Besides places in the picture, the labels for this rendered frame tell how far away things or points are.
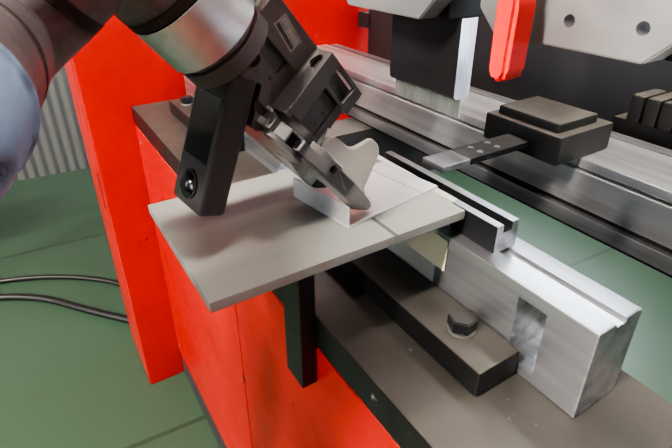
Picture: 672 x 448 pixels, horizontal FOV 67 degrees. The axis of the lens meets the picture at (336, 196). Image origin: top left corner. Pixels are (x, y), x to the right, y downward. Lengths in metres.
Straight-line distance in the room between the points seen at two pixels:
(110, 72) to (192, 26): 0.95
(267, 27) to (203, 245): 0.20
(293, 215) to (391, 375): 0.18
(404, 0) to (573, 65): 0.59
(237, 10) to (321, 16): 1.11
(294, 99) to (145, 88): 0.93
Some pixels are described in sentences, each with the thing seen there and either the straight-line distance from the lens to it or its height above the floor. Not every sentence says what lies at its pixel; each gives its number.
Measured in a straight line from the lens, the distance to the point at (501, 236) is 0.51.
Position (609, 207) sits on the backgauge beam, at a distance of 0.72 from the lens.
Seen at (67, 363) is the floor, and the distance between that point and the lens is 1.93.
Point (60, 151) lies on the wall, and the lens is 3.28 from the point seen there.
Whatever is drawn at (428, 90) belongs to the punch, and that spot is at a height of 1.10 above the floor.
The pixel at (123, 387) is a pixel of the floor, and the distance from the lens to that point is 1.78.
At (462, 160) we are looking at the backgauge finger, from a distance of 0.61.
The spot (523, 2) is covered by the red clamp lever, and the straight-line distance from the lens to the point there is 0.36.
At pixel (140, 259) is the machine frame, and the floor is 0.45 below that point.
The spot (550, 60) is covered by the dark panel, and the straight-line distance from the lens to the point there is 1.07.
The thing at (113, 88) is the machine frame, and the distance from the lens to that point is 1.29.
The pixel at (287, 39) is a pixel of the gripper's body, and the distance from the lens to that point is 0.40.
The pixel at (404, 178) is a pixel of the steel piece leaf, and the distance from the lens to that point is 0.56.
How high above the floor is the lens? 1.25
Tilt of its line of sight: 28 degrees down
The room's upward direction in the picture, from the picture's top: straight up
